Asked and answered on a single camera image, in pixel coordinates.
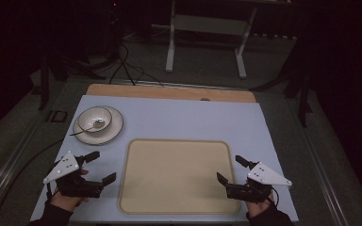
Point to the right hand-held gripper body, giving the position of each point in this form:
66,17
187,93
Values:
265,175

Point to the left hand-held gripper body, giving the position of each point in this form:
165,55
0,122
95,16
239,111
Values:
66,166

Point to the person's right hand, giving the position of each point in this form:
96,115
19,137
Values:
259,208

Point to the person's left hand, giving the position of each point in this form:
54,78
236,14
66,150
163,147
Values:
66,202

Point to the white plate with dark rim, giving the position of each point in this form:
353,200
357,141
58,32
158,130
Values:
111,133

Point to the metal spoon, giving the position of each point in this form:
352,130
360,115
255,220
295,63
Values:
99,123

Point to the white bowl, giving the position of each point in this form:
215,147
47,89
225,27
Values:
89,117

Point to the beige tray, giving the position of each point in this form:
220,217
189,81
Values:
179,175

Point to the black floor socket box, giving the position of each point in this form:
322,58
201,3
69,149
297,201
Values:
57,116

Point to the light blue table mat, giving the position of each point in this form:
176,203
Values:
176,119

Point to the black stand leg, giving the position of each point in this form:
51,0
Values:
44,81
304,100

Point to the white metal stand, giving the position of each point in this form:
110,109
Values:
210,25

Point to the metal floor rail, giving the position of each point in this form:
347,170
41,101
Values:
320,169
6,169

